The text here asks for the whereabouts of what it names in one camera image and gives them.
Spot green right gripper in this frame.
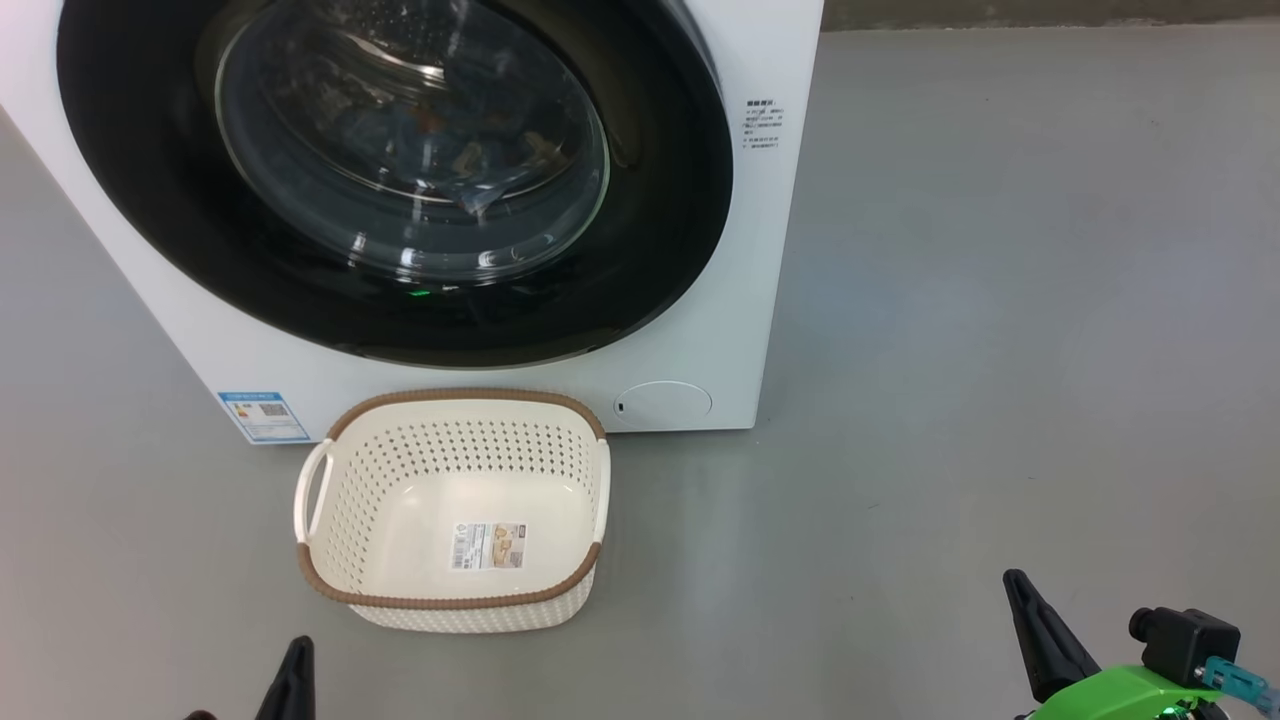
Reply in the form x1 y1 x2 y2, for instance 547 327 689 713
1003 568 1233 720

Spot white washing machine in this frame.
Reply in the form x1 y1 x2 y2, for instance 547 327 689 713
0 0 826 446

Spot dark grey washing machine door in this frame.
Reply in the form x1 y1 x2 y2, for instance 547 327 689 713
57 0 735 369

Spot blue clothing with orange print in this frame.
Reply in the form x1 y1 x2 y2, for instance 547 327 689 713
320 90 571 216

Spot cyan cable plug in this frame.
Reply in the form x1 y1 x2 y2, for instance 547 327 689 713
1198 655 1274 717

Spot cream laundry basket brown rim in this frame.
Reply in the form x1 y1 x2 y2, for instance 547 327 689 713
293 388 612 635

